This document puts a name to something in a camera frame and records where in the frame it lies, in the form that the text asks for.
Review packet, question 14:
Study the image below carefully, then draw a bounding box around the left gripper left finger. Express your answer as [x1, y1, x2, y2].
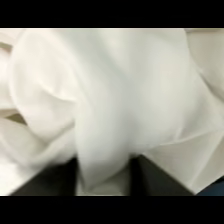
[11, 156, 80, 197]

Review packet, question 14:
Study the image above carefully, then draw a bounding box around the white shirt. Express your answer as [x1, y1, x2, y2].
[0, 28, 224, 197]

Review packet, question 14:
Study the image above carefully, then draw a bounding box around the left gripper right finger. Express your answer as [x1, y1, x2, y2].
[129, 154, 196, 197]

